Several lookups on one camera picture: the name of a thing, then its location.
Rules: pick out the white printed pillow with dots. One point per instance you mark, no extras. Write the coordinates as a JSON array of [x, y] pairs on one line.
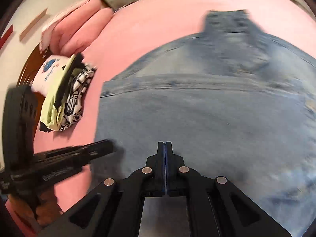
[[49, 76]]

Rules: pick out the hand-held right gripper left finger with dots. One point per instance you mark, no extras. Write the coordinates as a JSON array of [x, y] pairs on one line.
[[161, 167]]

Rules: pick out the wooden headboard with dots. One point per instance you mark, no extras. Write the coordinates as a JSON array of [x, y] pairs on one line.
[[27, 71]]

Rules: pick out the pink bed blanket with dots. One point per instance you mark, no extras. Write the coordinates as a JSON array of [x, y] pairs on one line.
[[148, 29]]

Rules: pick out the blue denim jacket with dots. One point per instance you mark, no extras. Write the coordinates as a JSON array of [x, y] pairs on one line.
[[209, 108]]

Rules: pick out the wooden wall strip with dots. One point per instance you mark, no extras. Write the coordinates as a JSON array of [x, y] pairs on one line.
[[33, 24]]

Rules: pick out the pink pillow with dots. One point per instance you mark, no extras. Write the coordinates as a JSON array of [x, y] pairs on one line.
[[96, 29]]

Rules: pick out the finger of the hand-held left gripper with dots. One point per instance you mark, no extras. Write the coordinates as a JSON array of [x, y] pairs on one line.
[[93, 149]]

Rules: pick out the person's left hand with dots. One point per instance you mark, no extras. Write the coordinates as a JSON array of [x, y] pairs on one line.
[[48, 202]]

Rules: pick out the light green folded garment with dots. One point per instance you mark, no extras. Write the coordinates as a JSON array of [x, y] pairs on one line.
[[50, 108]]

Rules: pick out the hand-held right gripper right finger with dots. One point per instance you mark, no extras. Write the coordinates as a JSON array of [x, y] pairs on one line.
[[168, 167]]

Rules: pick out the red wall strip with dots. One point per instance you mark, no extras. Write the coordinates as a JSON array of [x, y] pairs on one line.
[[6, 38]]

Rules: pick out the black folded garment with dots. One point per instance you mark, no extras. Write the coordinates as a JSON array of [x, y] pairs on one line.
[[78, 60]]

